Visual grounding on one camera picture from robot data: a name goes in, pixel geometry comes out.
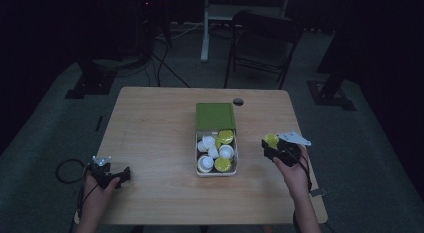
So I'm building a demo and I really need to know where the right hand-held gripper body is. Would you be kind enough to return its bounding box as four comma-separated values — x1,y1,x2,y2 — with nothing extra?
272,130,312,168

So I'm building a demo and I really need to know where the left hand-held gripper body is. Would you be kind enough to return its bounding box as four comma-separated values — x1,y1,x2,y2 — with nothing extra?
87,155,118,190

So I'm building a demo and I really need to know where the yellow-lid coffee capsule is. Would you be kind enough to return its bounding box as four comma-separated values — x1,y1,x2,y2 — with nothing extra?
263,133,281,150

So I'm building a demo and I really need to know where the pile of white coffee capsules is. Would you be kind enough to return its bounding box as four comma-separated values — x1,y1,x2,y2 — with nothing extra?
197,129,236,174

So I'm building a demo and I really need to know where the green box with lid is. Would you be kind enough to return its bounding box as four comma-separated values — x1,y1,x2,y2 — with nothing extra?
194,127,239,178

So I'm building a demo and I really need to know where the person's left hand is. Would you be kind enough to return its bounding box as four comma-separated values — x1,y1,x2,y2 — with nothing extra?
81,168,122,212

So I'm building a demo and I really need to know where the person's right hand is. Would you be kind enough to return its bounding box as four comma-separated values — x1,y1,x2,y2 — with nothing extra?
273,144,314,201

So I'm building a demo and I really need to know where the black stand with flat base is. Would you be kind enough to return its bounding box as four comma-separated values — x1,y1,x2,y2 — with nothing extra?
64,56,145,100
306,0,357,112

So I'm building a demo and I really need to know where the black folding chair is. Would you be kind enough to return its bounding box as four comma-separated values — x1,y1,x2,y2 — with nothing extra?
223,10,305,91

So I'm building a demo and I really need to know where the dark equipment tower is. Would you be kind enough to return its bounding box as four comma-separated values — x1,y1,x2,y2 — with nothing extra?
134,0,158,59

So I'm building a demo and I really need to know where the black cable loop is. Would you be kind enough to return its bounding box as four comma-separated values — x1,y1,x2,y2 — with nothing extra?
55,158,89,185

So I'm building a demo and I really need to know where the black floor cable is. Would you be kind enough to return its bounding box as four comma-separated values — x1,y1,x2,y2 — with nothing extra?
150,37,191,89

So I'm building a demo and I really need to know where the white desk frame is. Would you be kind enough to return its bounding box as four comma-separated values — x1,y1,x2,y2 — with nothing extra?
200,0,292,63

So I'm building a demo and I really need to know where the white floor cable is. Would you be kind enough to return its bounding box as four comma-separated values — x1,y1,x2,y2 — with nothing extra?
155,22,205,41

